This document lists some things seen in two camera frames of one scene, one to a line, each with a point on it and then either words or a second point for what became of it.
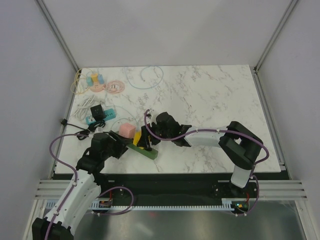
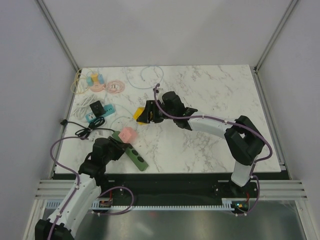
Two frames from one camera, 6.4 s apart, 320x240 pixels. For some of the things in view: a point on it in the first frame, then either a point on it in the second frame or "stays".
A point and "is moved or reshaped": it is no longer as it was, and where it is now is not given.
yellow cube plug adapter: [137, 137] → [137, 113]
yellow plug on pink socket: [94, 77] stays
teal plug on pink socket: [89, 81] stays
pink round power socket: [97, 87] stays
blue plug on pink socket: [100, 79] stays
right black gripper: [144, 141] → [145, 116]
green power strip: [152, 154] → [141, 163]
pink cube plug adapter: [127, 130] is moved or reshaped
